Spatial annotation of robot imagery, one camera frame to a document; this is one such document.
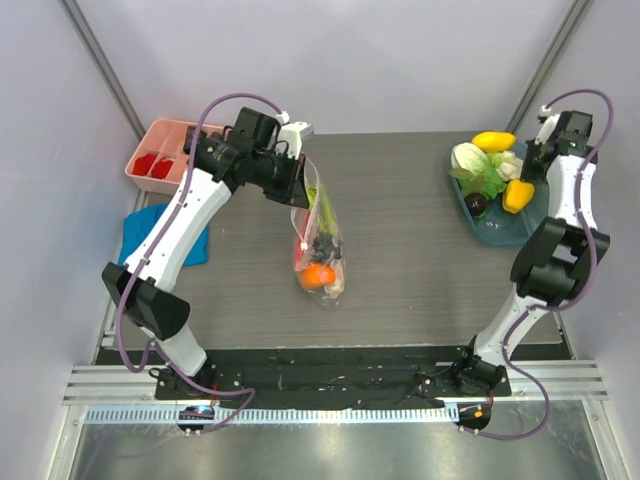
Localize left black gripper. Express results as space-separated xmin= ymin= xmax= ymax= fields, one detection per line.
xmin=252 ymin=149 xmax=311 ymax=209

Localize purple cable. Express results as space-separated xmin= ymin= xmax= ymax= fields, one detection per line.
xmin=113 ymin=92 xmax=289 ymax=436
xmin=472 ymin=88 xmax=615 ymax=441

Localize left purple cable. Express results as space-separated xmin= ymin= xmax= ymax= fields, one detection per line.
xmin=113 ymin=92 xmax=289 ymax=436

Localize slotted cable duct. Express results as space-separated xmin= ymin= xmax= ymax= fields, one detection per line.
xmin=85 ymin=404 xmax=459 ymax=425

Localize yellow bell pepper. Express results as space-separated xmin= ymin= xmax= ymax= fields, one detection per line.
xmin=502 ymin=179 xmax=535 ymax=214

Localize dark purple plum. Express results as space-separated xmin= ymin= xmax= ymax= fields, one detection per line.
xmin=464 ymin=192 xmax=489 ymax=218

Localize watermelon slice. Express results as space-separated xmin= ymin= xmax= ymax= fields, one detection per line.
xmin=293 ymin=239 xmax=313 ymax=272

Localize red items in tray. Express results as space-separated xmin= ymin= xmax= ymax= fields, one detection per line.
xmin=132 ymin=153 xmax=174 ymax=180

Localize teal food tray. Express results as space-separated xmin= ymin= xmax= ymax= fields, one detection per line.
xmin=447 ymin=142 xmax=549 ymax=249

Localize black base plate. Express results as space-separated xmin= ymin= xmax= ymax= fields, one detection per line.
xmin=94 ymin=344 xmax=571 ymax=409

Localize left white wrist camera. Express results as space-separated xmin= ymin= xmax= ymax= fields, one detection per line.
xmin=275 ymin=111 xmax=314 ymax=160

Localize white cauliflower piece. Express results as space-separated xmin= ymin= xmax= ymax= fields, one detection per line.
xmin=493 ymin=151 xmax=523 ymax=182

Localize green lettuce leaf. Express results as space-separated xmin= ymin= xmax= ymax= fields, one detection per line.
xmin=449 ymin=161 xmax=507 ymax=200

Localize green celery stalk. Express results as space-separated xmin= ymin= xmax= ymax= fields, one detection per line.
xmin=306 ymin=184 xmax=339 ymax=236

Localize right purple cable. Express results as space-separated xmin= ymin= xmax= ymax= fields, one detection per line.
xmin=472 ymin=88 xmax=615 ymax=441

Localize pink divided tray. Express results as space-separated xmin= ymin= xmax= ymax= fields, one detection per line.
xmin=124 ymin=118 xmax=196 ymax=196

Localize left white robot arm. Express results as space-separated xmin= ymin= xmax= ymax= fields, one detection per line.
xmin=102 ymin=107 xmax=313 ymax=399

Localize yellow mango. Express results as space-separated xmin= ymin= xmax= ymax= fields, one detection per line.
xmin=471 ymin=131 xmax=517 ymax=153

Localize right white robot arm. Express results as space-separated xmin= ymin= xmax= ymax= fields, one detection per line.
xmin=448 ymin=108 xmax=610 ymax=396

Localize clear zip top bag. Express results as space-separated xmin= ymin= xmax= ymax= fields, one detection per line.
xmin=291 ymin=158 xmax=346 ymax=309

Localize dark grape bunch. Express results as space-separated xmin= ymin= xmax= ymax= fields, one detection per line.
xmin=311 ymin=232 xmax=343 ymax=265

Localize orange tangerine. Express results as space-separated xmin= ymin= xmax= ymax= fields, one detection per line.
xmin=298 ymin=263 xmax=336 ymax=290

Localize blue cloth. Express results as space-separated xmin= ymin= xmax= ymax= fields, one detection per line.
xmin=117 ymin=202 xmax=211 ymax=269

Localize dark rolls in tray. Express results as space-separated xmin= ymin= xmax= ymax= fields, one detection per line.
xmin=182 ymin=125 xmax=209 ymax=154

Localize white cabbage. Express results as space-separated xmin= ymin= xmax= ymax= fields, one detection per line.
xmin=450 ymin=142 xmax=490 ymax=174

